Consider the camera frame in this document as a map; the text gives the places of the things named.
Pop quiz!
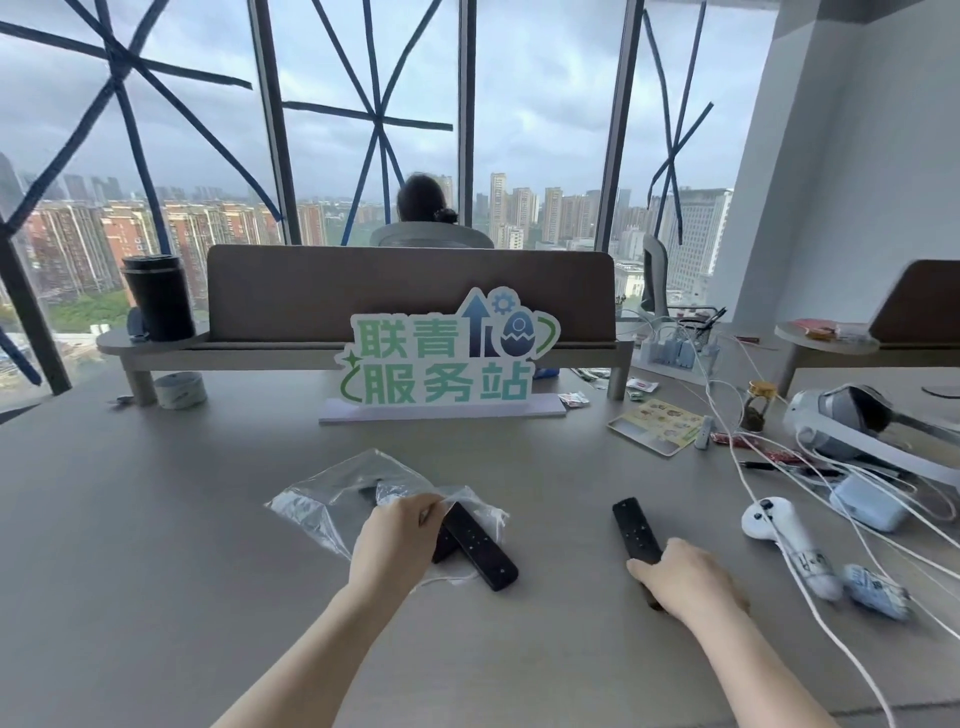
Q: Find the person's left hand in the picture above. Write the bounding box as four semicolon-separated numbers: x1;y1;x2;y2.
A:
348;492;451;595

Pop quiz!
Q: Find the clear plastic bag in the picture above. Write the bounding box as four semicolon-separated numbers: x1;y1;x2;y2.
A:
265;448;511;590

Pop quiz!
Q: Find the person's right forearm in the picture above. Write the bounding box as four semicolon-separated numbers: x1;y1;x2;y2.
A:
675;600;843;728

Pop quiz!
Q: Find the white cable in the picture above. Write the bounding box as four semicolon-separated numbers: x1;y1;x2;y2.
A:
645;311;960;728

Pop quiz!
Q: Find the green and white cutout sign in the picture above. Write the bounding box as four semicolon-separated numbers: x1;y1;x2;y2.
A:
318;288;570;427

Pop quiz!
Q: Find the black pen holder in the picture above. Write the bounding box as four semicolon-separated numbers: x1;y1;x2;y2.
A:
677;305;729;355

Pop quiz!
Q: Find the grey office chair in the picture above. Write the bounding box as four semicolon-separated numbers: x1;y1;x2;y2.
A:
368;222;497;251

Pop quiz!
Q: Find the light blue charger case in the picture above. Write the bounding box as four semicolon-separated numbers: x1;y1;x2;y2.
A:
828;474;911;533

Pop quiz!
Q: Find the black pen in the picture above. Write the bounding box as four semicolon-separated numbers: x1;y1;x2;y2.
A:
738;459;843;481

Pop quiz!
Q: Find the white power strip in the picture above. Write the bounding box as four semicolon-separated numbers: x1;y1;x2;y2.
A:
636;332;712;378

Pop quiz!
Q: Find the colourful sticker sheet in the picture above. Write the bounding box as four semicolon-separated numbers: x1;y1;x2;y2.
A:
605;396;716;458

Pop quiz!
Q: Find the small glass jar with cork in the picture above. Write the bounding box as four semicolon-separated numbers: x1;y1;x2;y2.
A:
740;379;778;435

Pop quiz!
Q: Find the person's right hand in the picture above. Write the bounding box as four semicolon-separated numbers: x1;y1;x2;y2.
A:
626;537;751;625

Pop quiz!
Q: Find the black tumbler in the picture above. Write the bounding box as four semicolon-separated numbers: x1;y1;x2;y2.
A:
120;254;198;343

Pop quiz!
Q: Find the white office chair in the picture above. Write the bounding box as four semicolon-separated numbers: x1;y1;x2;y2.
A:
639;233;672;318

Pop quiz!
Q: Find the white VR headset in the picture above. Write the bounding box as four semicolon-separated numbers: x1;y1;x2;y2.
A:
783;383;960;490

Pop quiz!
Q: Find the person's left forearm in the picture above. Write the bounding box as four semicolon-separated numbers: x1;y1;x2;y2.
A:
212;576;402;728

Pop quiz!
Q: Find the white tape roll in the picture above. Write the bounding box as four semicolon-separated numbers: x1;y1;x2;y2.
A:
153;370;208;412

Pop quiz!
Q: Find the brown desk divider panel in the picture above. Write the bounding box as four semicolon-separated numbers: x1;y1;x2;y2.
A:
868;259;960;348
206;243;618;346

